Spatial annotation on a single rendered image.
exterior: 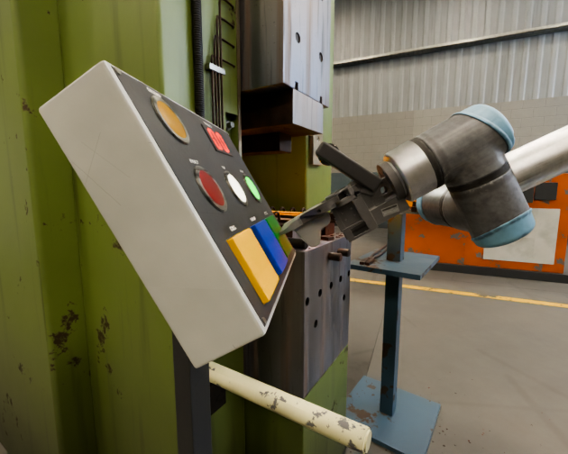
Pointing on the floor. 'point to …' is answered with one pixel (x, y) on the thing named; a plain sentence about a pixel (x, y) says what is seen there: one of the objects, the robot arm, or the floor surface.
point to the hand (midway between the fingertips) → (283, 227)
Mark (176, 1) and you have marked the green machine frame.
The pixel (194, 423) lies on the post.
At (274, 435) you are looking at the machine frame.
